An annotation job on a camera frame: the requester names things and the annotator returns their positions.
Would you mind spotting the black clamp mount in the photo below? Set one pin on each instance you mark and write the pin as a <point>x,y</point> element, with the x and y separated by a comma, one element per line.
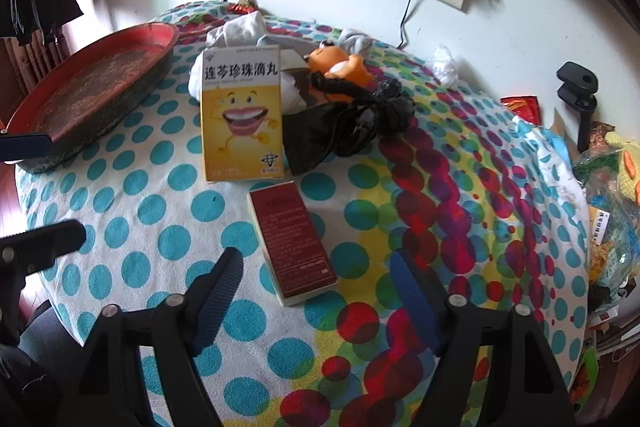
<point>577,79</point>

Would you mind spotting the brown wooden slatted furniture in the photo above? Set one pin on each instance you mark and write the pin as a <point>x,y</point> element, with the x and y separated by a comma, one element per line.
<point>35,62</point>

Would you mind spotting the yellow medicine box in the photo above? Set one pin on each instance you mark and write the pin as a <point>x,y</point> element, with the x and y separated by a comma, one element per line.
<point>240,107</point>

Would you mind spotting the red round tray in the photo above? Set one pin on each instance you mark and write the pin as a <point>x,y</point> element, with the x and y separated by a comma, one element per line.
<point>90,82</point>

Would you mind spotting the pile of colourful packets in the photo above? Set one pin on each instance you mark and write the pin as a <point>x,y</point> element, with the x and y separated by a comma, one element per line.
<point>615,217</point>

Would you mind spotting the black plastic bag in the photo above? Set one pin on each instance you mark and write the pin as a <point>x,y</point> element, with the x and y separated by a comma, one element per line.
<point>320,132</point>

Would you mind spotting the white blue plastic bag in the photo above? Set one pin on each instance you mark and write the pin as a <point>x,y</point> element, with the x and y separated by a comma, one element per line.
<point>555,177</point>

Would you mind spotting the red foil snack packet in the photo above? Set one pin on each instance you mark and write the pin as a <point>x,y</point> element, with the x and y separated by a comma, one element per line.
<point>242,7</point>

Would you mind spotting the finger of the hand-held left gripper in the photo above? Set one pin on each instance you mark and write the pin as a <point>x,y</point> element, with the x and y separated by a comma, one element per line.
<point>25,147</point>
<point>45,244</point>

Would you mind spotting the person's dark clothing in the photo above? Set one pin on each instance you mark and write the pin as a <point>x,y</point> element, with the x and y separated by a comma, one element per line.
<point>45,347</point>

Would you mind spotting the small white sock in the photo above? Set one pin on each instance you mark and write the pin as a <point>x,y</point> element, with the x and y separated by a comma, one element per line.
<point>352,42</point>

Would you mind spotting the red orange packet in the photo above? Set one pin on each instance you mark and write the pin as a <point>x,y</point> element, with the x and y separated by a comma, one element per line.
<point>522,109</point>

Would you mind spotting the polka dot cloth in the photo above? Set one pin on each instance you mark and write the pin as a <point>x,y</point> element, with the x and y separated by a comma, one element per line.
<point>150,207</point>

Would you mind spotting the orange rubber toy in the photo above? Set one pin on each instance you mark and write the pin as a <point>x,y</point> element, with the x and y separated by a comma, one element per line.
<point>330,59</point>

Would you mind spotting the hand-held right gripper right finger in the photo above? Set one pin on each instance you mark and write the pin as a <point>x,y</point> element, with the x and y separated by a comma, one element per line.
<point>415,302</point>

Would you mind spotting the dark red box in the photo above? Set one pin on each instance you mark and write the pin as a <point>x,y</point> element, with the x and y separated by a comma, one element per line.
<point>292,242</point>

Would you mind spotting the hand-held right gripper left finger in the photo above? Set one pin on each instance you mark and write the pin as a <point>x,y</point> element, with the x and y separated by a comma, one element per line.
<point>220,297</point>

